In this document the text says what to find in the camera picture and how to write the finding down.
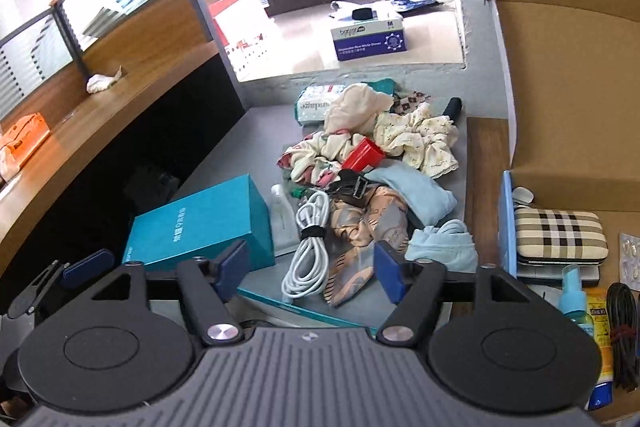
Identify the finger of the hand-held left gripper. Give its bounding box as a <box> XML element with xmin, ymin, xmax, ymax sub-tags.
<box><xmin>61</xmin><ymin>249</ymin><xmax>114</xmax><ymax>291</ymax></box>
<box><xmin>7</xmin><ymin>259</ymin><xmax>72</xmax><ymax>319</ymax></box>

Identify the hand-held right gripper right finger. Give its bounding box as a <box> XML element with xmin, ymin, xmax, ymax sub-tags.
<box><xmin>372</xmin><ymin>238</ymin><xmax>542</xmax><ymax>348</ymax></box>

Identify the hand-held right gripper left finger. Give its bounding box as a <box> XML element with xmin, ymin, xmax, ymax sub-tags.
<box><xmin>89</xmin><ymin>238</ymin><xmax>252</xmax><ymax>347</ymax></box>

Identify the teal cardboard box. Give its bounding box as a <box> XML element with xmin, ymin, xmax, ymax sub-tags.
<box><xmin>121</xmin><ymin>174</ymin><xmax>277</xmax><ymax>279</ymax></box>

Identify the blue storage box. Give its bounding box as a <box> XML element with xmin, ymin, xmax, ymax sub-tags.
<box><xmin>499</xmin><ymin>170</ymin><xmax>519</xmax><ymax>282</ymax></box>

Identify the large brown cardboard box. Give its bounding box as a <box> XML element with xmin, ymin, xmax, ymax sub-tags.
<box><xmin>480</xmin><ymin>0</ymin><xmax>640</xmax><ymax>424</ymax></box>

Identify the grey desktop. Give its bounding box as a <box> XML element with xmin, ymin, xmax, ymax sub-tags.
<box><xmin>174</xmin><ymin>102</ymin><xmax>469</xmax><ymax>314</ymax></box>

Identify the orange patterned scarf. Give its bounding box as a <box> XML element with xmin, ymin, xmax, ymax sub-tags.
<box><xmin>322</xmin><ymin>184</ymin><xmax>412</xmax><ymax>309</ymax></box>

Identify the light blue cloth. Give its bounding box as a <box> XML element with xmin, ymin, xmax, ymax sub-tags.
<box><xmin>404</xmin><ymin>219</ymin><xmax>479</xmax><ymax>276</ymax></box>

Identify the white tube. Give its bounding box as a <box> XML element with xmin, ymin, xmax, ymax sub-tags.
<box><xmin>269</xmin><ymin>184</ymin><xmax>302</xmax><ymax>254</ymax></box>

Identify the light blue pouch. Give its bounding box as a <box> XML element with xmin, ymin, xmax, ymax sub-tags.
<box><xmin>366</xmin><ymin>161</ymin><xmax>457</xmax><ymax>229</ymax></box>

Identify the black buckle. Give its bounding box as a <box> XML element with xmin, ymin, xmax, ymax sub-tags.
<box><xmin>330</xmin><ymin>170</ymin><xmax>370</xmax><ymax>202</ymax></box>

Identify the red cup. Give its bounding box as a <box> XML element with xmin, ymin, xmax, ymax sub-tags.
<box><xmin>341</xmin><ymin>136</ymin><xmax>387</xmax><ymax>174</ymax></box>

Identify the cream floral cloth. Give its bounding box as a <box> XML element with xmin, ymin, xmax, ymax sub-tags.
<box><xmin>373</xmin><ymin>102</ymin><xmax>460</xmax><ymax>180</ymax></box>

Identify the pink floral scrunchie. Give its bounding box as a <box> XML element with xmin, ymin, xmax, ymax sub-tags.
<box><xmin>277</xmin><ymin>131</ymin><xmax>369</xmax><ymax>188</ymax></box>

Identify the orange packet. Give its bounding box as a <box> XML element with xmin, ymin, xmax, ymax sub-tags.
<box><xmin>0</xmin><ymin>112</ymin><xmax>52</xmax><ymax>182</ymax></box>

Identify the wooden desk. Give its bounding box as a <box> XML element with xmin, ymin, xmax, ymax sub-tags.
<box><xmin>0</xmin><ymin>39</ymin><xmax>223</xmax><ymax>258</ymax></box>

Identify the cream peach cloth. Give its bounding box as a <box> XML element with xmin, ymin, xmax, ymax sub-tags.
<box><xmin>323</xmin><ymin>82</ymin><xmax>394</xmax><ymax>136</ymax></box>

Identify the brown patterned cloth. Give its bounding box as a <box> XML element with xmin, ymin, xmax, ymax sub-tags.
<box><xmin>389</xmin><ymin>90</ymin><xmax>432</xmax><ymax>114</ymax></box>

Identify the silver flat case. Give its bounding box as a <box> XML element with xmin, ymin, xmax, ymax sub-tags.
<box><xmin>516</xmin><ymin>261</ymin><xmax>602</xmax><ymax>286</ymax></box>

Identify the plaid zip case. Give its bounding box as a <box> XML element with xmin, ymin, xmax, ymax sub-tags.
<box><xmin>513</xmin><ymin>207</ymin><xmax>610</xmax><ymax>266</ymax></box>

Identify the bandage packet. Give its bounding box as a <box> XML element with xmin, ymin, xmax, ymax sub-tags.
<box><xmin>293</xmin><ymin>84</ymin><xmax>349</xmax><ymax>124</ymax></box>

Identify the teal cloth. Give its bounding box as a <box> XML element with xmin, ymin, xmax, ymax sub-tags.
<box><xmin>369</xmin><ymin>77</ymin><xmax>402</xmax><ymax>98</ymax></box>

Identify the crumpled white tissue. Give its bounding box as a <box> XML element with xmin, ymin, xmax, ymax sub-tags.
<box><xmin>85</xmin><ymin>65</ymin><xmax>124</xmax><ymax>94</ymax></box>

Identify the light blue spray bottle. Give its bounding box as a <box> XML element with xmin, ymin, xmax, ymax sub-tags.
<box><xmin>558</xmin><ymin>264</ymin><xmax>594</xmax><ymax>336</ymax></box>

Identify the white plastic basket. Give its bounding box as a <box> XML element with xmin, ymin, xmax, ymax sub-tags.
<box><xmin>224</xmin><ymin>32</ymin><xmax>269</xmax><ymax>76</ymax></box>

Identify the yellow tube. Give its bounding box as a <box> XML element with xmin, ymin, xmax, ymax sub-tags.
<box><xmin>582</xmin><ymin>289</ymin><xmax>616</xmax><ymax>411</ymax></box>

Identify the blue glove box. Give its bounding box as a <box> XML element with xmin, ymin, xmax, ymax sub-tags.
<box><xmin>329</xmin><ymin>9</ymin><xmax>407</xmax><ymax>62</ymax></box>

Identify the stone windowsill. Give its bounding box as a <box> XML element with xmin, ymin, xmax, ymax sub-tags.
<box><xmin>235</xmin><ymin>2</ymin><xmax>468</xmax><ymax>82</ymax></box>

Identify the pill blister pack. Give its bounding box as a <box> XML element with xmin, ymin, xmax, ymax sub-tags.
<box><xmin>618</xmin><ymin>231</ymin><xmax>640</xmax><ymax>293</ymax></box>

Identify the pink box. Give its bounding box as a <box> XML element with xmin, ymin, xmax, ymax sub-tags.
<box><xmin>206</xmin><ymin>0</ymin><xmax>252</xmax><ymax>48</ymax></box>

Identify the blue white plastic bag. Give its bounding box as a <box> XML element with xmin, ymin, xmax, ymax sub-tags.
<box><xmin>389</xmin><ymin>0</ymin><xmax>442</xmax><ymax>14</ymax></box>

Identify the white coiled cable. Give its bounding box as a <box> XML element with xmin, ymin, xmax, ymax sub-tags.
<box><xmin>280</xmin><ymin>190</ymin><xmax>332</xmax><ymax>306</ymax></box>

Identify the black handle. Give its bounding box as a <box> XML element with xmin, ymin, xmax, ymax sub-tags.
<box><xmin>442</xmin><ymin>96</ymin><xmax>464</xmax><ymax>126</ymax></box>

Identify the black cable bundle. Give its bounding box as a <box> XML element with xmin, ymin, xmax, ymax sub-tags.
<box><xmin>606</xmin><ymin>282</ymin><xmax>640</xmax><ymax>392</ymax></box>

